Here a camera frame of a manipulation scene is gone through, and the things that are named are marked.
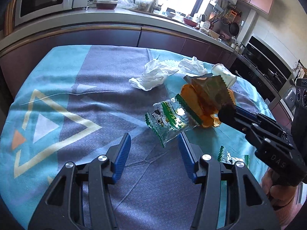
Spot black hanging pan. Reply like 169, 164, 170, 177
229, 22, 239, 36

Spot right hand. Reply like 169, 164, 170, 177
261, 168, 297, 210

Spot crumpled white tissue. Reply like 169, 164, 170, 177
178, 57, 208, 76
129, 59, 179, 91

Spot orange plastic wrapper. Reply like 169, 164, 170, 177
180, 84, 236, 128

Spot small green clear wrapper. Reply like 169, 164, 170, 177
217, 146, 250, 168

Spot brown foil snack wrapper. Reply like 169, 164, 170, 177
184, 74, 235, 111

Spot white paper cup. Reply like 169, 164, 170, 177
211, 63, 237, 88

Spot clear green cow wrapper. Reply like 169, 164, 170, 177
145, 94, 202, 147

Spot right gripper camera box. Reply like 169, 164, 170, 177
291, 78, 307, 163

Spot dark red food container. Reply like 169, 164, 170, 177
96, 1, 118, 10

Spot black built-in oven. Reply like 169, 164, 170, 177
230, 35, 294, 104

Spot blue grey patterned tablecloth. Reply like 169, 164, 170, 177
0, 45, 276, 230

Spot dark brown base cabinets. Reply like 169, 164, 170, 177
1, 24, 236, 101

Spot red bowl on counter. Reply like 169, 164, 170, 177
183, 18, 198, 28

